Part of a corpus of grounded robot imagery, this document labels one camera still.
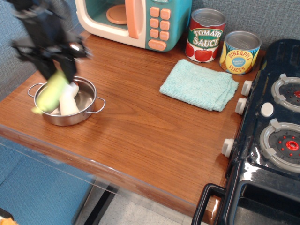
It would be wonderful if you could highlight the grey upper stove burner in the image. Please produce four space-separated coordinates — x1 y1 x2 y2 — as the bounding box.
271 73 300 113

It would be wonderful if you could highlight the orange microwave turntable plate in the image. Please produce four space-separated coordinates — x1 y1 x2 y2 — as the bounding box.
106 4 127 25

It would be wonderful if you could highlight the white stove knob lower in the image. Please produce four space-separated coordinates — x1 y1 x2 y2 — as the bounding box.
221 139 235 158

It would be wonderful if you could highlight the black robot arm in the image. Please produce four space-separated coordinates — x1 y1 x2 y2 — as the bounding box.
10 0 89 83

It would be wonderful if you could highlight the black toy stove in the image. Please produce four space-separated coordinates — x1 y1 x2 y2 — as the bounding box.
192 39 300 225

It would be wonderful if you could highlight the teal toy microwave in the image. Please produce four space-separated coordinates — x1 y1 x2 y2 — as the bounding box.
75 0 192 52

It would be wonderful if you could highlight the small steel pot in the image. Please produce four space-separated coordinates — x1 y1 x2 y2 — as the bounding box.
33 76 106 126

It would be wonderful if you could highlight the tomato sauce can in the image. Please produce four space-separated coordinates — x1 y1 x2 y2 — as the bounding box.
185 8 226 63

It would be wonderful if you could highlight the white stove knob middle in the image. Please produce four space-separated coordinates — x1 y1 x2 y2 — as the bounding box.
235 98 247 115

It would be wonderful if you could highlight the grey lower stove burner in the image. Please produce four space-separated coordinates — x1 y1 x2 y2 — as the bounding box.
259 119 300 173

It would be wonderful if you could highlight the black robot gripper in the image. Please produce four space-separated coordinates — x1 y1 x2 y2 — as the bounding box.
11 14 91 83

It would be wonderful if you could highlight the plush mushroom toy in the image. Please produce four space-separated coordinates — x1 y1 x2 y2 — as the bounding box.
50 82 79 116

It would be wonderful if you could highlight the pineapple slices can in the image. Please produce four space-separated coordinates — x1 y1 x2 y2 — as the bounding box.
219 30 262 75

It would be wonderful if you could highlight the white stove knob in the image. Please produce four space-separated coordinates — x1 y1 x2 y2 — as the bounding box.
235 98 247 115
241 80 252 97
221 139 235 158

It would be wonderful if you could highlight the orange plush object corner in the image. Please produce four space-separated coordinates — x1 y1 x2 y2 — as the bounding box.
0 218 18 225

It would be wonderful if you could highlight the spoon with green handle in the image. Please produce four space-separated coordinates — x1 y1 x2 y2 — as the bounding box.
31 42 87 115

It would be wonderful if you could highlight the white round stove button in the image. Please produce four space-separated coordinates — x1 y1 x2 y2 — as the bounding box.
260 102 274 117

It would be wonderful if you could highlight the grey stove burner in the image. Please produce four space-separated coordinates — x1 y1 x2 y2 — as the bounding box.
259 119 300 173
271 73 300 113

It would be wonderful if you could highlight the light blue folded cloth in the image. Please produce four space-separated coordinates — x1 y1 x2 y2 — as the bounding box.
159 59 239 112

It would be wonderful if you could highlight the white stove knob upper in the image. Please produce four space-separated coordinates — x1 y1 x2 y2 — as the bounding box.
241 80 252 97

